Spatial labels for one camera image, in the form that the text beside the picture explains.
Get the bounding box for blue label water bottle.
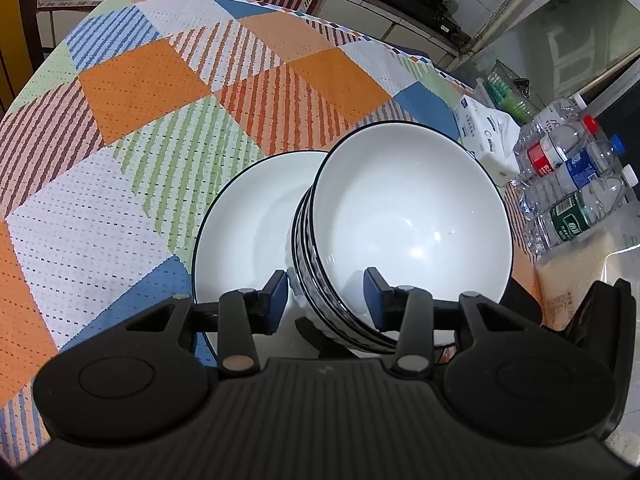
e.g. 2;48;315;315
520;134;627;217

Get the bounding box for green plastic basket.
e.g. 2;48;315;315
475;60;544;124

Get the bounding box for white plate sun print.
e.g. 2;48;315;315
192;150;459;362

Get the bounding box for green label water bottle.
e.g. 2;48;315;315
525;165;639;257

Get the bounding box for colourful patchwork tablecloth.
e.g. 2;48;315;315
0;0;547;463

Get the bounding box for red label water bottle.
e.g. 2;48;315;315
517;115;601;189

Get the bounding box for clear bag of rice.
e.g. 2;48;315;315
532;219;640;337

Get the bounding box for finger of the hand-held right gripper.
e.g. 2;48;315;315
295;315;362;362
509;278;545;335

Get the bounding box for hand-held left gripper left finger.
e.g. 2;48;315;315
125;269;291;374

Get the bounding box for white tissue pack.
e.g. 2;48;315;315
454;94;522;187

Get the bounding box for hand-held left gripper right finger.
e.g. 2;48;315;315
363;266;524;374

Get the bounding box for clear water bottle white cap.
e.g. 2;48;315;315
514;93;587;162

